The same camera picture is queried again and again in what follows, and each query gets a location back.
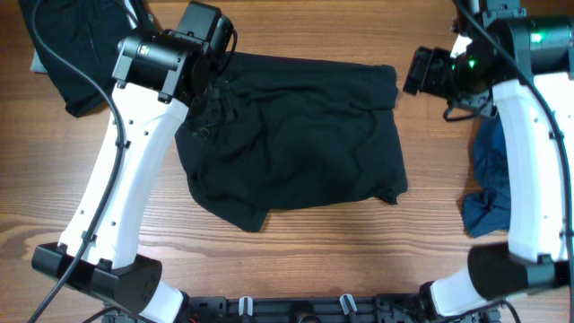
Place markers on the folded black garment stack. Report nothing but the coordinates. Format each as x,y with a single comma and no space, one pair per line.
85,33

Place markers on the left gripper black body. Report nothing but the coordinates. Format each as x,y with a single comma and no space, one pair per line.
195,117

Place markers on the black t-shirt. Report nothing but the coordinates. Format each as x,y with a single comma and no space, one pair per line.
307,133

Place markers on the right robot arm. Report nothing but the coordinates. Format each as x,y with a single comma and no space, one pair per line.
521,67

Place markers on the black mounting rail base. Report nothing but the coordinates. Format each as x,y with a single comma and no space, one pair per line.
383,308

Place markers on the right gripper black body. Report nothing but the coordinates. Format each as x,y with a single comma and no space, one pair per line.
436,74

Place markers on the blue garment pile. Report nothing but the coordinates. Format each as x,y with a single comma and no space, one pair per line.
488,210

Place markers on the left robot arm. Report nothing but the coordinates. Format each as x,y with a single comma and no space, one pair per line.
161,79

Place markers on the folded grey garment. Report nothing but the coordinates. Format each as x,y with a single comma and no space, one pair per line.
36,66

